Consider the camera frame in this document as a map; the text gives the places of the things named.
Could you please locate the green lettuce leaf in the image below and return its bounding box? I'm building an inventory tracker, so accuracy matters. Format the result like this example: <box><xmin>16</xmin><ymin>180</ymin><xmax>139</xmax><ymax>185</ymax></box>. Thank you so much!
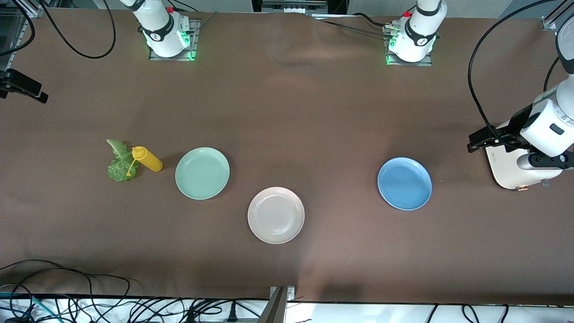
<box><xmin>106</xmin><ymin>139</ymin><xmax>140</xmax><ymax>183</ymax></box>

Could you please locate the blue round plate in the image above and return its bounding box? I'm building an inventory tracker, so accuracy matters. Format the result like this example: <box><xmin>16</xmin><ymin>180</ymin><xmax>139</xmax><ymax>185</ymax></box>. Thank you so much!
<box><xmin>377</xmin><ymin>157</ymin><xmax>433</xmax><ymax>211</ymax></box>

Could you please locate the mint green round plate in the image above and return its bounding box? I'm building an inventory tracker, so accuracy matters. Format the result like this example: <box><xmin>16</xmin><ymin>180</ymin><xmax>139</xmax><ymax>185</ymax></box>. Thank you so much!
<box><xmin>175</xmin><ymin>147</ymin><xmax>230</xmax><ymax>201</ymax></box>

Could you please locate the beige round plate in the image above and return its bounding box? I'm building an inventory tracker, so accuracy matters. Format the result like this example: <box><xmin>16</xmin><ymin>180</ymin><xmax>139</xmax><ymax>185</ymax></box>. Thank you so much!
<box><xmin>248</xmin><ymin>187</ymin><xmax>305</xmax><ymax>245</ymax></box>

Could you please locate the cream white toaster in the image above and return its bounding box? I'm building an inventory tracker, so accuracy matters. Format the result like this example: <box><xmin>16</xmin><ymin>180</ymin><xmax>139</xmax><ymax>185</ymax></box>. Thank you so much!
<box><xmin>486</xmin><ymin>143</ymin><xmax>565</xmax><ymax>192</ymax></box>

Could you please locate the yellow mustard squeeze bottle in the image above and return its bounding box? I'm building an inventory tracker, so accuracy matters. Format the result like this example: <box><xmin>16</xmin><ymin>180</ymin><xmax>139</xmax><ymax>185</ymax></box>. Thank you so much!
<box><xmin>126</xmin><ymin>146</ymin><xmax>164</xmax><ymax>177</ymax></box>

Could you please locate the brown table cover sheet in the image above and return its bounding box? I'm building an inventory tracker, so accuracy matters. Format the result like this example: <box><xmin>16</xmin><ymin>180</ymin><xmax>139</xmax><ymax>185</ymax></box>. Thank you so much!
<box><xmin>0</xmin><ymin>7</ymin><xmax>574</xmax><ymax>306</ymax></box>

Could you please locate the black equipment box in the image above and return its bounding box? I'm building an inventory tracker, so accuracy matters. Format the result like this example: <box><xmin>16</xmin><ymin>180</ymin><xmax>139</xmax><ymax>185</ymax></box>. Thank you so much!
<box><xmin>251</xmin><ymin>0</ymin><xmax>349</xmax><ymax>14</ymax></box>

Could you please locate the aluminium frame bar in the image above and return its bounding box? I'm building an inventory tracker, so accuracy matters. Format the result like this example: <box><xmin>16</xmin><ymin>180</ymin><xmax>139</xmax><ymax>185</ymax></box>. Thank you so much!
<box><xmin>0</xmin><ymin>9</ymin><xmax>24</xmax><ymax>88</ymax></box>

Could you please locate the black hanging cable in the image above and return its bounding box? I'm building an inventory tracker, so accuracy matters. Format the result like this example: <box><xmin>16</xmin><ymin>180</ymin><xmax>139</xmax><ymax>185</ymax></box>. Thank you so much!
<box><xmin>0</xmin><ymin>0</ymin><xmax>36</xmax><ymax>57</ymax></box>

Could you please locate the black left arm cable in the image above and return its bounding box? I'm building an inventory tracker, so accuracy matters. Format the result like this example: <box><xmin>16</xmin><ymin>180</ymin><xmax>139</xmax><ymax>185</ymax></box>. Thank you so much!
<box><xmin>468</xmin><ymin>0</ymin><xmax>563</xmax><ymax>148</ymax></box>

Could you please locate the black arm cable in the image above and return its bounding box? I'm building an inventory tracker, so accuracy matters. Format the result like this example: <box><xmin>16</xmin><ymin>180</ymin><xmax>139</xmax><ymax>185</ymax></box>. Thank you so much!
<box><xmin>42</xmin><ymin>0</ymin><xmax>117</xmax><ymax>59</ymax></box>
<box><xmin>468</xmin><ymin>0</ymin><xmax>563</xmax><ymax>148</ymax></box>

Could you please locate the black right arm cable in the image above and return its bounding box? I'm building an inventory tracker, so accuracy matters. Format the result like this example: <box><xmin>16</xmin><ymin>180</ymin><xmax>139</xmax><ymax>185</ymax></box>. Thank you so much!
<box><xmin>42</xmin><ymin>0</ymin><xmax>117</xmax><ymax>59</ymax></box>

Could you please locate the aluminium frame profile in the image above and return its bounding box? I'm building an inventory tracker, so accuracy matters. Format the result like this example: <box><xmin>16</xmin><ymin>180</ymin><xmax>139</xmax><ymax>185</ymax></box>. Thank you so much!
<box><xmin>13</xmin><ymin>0</ymin><xmax>49</xmax><ymax>17</ymax></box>
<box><xmin>540</xmin><ymin>0</ymin><xmax>574</xmax><ymax>31</ymax></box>

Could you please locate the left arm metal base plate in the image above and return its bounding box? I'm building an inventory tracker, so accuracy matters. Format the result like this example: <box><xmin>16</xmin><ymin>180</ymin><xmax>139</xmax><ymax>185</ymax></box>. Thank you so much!
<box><xmin>385</xmin><ymin>25</ymin><xmax>433</xmax><ymax>67</ymax></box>

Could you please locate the black base cable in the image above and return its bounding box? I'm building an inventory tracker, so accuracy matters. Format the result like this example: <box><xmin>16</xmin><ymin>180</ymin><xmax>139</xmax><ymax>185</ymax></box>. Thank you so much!
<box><xmin>352</xmin><ymin>13</ymin><xmax>391</xmax><ymax>27</ymax></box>

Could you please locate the grey braided base cable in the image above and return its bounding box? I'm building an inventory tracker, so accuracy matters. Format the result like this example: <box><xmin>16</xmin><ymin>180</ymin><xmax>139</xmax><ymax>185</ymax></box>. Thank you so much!
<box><xmin>321</xmin><ymin>20</ymin><xmax>393</xmax><ymax>37</ymax></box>

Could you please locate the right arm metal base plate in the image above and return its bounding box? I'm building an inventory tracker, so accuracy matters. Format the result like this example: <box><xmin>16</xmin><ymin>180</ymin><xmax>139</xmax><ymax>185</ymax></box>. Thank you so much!
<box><xmin>149</xmin><ymin>19</ymin><xmax>201</xmax><ymax>61</ymax></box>

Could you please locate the teal cable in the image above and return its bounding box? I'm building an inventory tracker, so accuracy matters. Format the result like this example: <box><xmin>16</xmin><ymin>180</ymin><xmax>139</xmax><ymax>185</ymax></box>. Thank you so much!
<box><xmin>0</xmin><ymin>292</ymin><xmax>50</xmax><ymax>320</ymax></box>

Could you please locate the aluminium frame post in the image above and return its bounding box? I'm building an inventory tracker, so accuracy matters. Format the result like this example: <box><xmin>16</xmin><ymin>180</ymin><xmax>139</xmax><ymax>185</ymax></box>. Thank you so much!
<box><xmin>258</xmin><ymin>286</ymin><xmax>296</xmax><ymax>323</ymax></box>

